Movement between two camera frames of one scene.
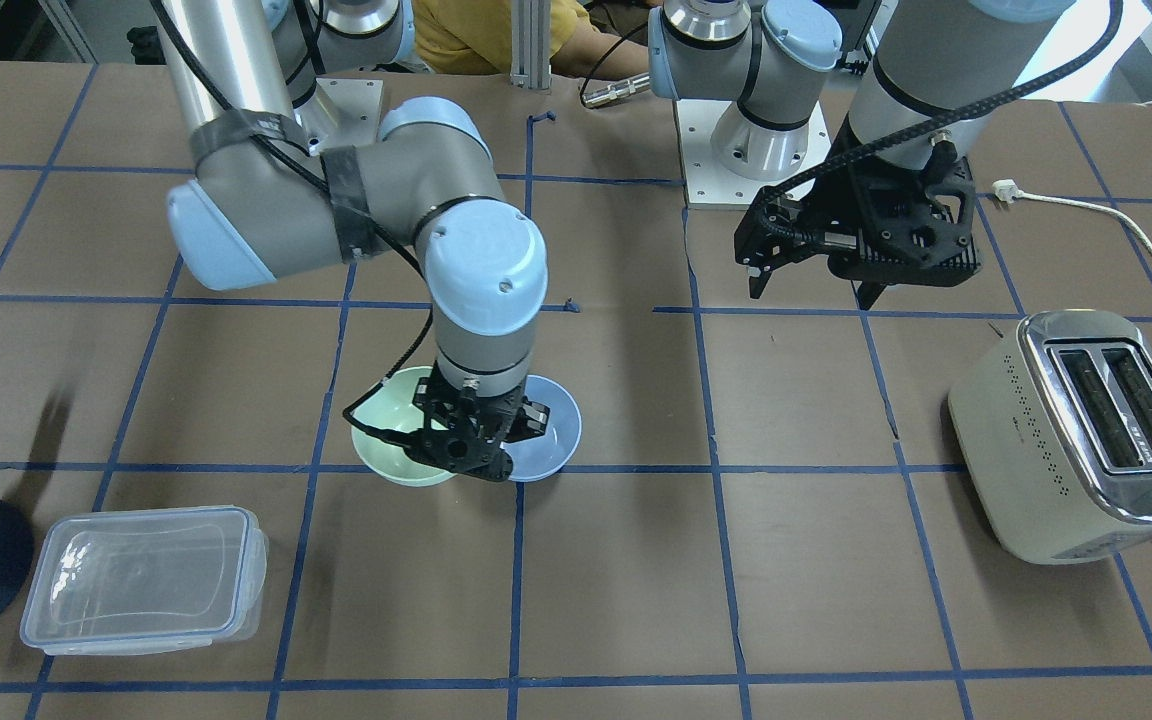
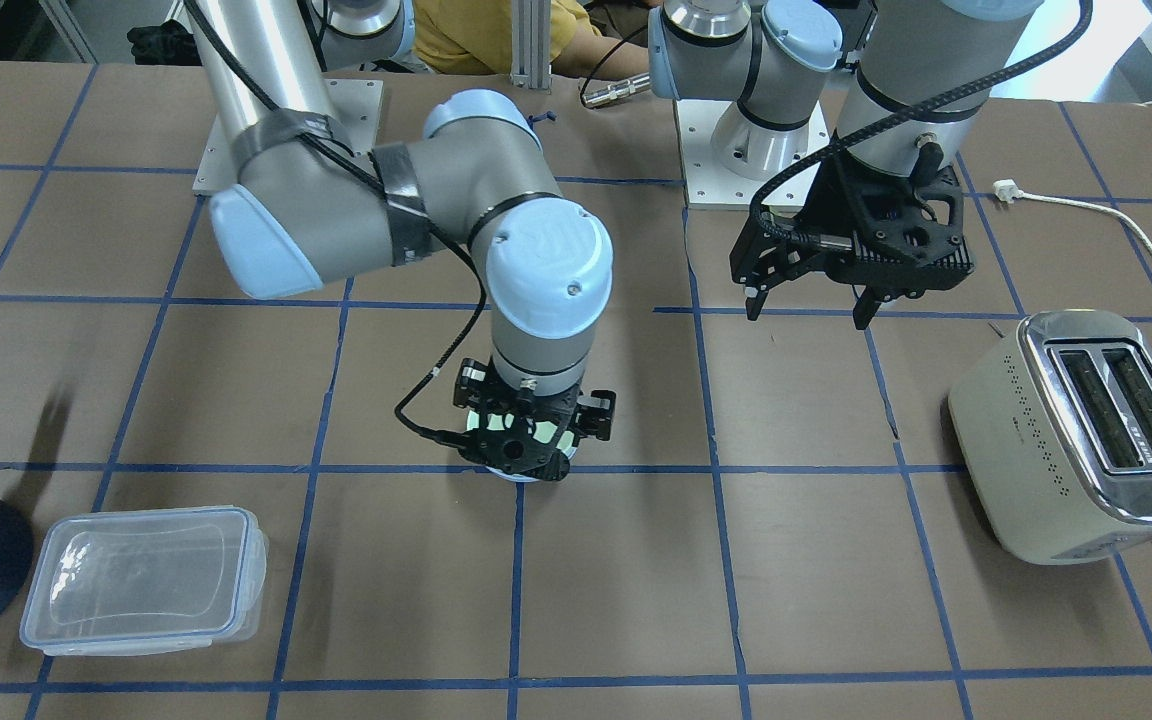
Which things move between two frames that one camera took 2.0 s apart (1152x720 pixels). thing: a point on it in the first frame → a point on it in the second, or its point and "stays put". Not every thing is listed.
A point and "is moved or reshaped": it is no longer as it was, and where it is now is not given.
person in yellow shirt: x=475 y=37 stays put
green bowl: x=392 y=404 is moved or reshaped
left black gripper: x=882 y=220 stays put
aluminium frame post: x=531 y=65 stays put
